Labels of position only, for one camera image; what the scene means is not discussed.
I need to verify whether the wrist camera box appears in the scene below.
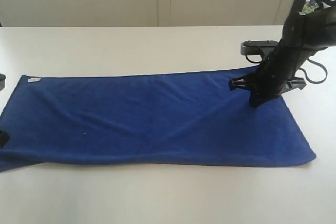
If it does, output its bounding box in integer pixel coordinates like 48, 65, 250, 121
0, 74, 6, 91
240, 40, 278, 64

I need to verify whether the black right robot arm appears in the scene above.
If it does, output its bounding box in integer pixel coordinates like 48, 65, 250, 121
228, 0, 335, 104

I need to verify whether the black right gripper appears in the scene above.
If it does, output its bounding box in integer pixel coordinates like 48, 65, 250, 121
228, 44, 315, 98

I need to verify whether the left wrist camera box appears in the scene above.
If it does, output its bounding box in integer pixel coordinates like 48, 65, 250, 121
0, 74, 6, 91

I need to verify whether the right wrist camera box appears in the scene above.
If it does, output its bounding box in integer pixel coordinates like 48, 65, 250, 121
240, 40, 278, 64

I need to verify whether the blue towel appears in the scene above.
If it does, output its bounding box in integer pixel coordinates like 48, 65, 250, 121
1, 67, 316, 171

